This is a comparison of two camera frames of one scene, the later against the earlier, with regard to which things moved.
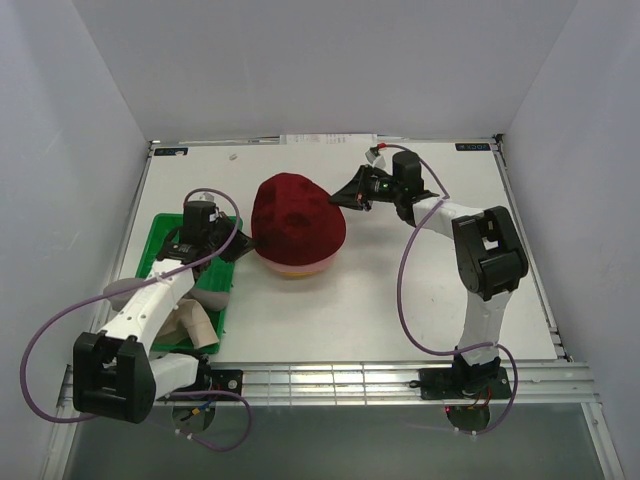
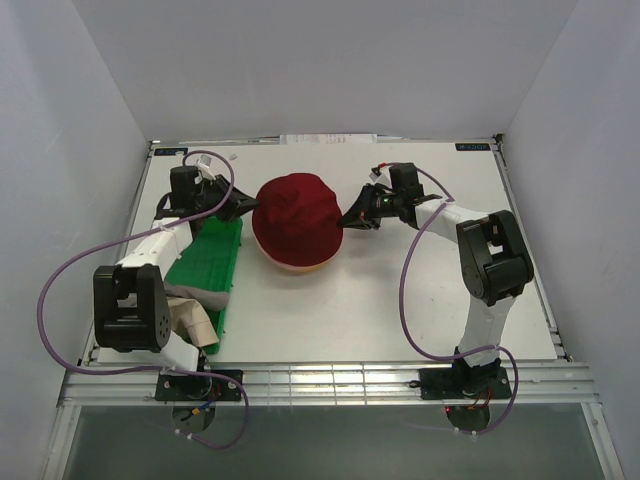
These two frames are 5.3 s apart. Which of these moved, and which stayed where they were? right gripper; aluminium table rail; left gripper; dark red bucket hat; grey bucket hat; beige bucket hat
Moved: left gripper; right gripper
Stayed: beige bucket hat; grey bucket hat; dark red bucket hat; aluminium table rail
